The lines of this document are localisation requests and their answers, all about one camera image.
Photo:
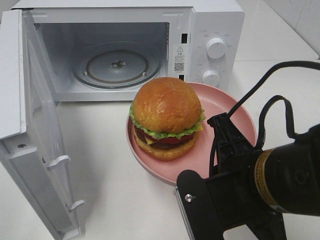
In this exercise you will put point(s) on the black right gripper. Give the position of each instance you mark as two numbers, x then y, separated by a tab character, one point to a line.
231	183

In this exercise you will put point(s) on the pink round plate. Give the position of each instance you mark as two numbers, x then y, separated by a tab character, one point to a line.
214	101

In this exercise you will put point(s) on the burger with lettuce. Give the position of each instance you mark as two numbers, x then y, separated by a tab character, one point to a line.
167	118

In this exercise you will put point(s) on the white microwave door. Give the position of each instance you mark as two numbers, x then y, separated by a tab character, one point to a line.
31	144

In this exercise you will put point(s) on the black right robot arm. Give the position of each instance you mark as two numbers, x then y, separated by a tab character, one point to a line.
288	177

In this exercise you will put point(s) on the lower white timer knob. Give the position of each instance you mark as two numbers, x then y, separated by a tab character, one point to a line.
210	77

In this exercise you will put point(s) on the upper white power knob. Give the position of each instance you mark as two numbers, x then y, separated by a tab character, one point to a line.
216	47

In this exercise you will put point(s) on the glass microwave turntable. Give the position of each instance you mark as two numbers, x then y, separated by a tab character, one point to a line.
116	65

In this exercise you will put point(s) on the white microwave oven body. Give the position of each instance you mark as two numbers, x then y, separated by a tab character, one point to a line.
177	29

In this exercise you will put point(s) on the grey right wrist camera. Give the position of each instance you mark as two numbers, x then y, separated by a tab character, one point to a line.
198	211

